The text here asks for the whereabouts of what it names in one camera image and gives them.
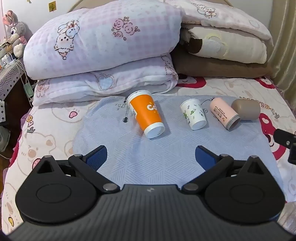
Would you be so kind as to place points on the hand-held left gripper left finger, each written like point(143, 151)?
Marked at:
point(98, 158)

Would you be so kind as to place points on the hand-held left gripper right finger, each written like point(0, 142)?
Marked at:
point(204, 158)

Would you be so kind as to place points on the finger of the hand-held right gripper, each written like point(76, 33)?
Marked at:
point(283, 138)

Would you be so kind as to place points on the white cup with green print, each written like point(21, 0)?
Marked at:
point(193, 114)

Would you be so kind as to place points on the taupe cup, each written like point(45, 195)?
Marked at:
point(247, 109)

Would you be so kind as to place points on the pink cup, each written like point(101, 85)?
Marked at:
point(220, 111)

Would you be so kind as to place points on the orange paper cup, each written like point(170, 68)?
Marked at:
point(145, 113)

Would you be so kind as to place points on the light blue textured cloth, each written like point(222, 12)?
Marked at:
point(143, 160)

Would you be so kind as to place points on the beige curtain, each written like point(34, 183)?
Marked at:
point(284, 46)

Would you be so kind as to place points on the brown blanket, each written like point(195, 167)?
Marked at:
point(219, 67)

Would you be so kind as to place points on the cream fleece blanket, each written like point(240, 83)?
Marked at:
point(242, 48)

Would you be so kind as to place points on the pink checked cartoon quilt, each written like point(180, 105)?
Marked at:
point(104, 46)

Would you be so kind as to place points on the grey rabbit plush toy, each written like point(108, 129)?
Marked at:
point(15, 30)

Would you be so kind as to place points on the yellow wall sticker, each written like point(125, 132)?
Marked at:
point(52, 6)

